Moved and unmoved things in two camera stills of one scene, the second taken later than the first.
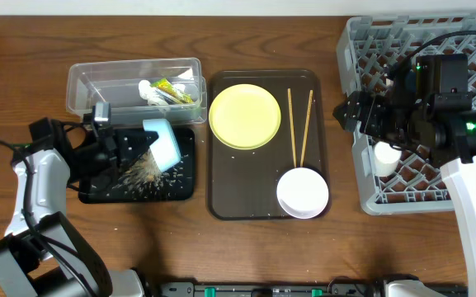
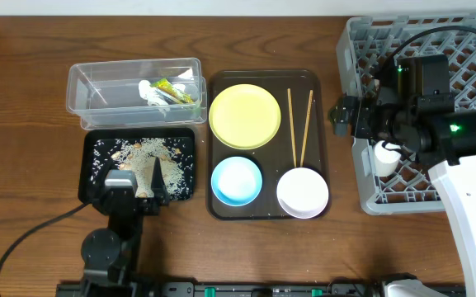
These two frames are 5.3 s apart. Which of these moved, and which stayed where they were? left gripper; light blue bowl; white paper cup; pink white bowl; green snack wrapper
Moved: left gripper; light blue bowl
Stayed: pink white bowl; white paper cup; green snack wrapper
